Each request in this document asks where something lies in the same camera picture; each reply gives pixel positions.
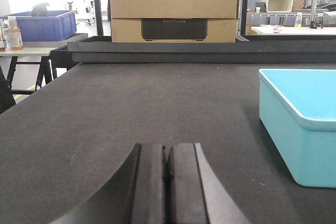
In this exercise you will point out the beige open plastic box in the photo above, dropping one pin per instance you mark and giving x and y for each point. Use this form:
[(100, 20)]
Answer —
[(279, 6)]

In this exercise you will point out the yellow liquid bottle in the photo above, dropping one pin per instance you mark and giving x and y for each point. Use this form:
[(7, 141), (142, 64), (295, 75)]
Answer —
[(298, 21)]

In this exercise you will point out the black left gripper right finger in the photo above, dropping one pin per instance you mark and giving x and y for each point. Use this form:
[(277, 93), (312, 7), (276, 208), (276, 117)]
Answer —
[(195, 193)]

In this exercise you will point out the light blue plastic bin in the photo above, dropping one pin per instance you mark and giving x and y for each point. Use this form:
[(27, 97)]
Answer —
[(297, 108)]

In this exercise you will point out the brown cardboard box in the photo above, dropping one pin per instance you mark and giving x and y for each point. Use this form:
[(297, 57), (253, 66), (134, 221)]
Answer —
[(206, 21)]

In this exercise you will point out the black conveyor belt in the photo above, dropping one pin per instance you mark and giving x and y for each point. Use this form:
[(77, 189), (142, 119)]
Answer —
[(62, 143)]

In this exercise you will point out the blue crate on table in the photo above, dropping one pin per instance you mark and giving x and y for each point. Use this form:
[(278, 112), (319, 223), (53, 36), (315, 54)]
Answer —
[(59, 25)]

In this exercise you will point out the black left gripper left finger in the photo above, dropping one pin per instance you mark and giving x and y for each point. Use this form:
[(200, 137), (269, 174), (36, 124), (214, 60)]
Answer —
[(134, 194)]

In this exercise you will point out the orange drink bottle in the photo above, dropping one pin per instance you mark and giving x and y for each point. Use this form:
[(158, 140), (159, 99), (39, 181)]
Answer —
[(14, 34)]

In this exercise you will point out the black conveyor end frame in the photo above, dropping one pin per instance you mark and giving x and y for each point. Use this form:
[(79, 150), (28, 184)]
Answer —
[(246, 49)]

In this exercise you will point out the white side table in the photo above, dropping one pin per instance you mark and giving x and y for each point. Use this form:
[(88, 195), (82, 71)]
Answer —
[(48, 55)]

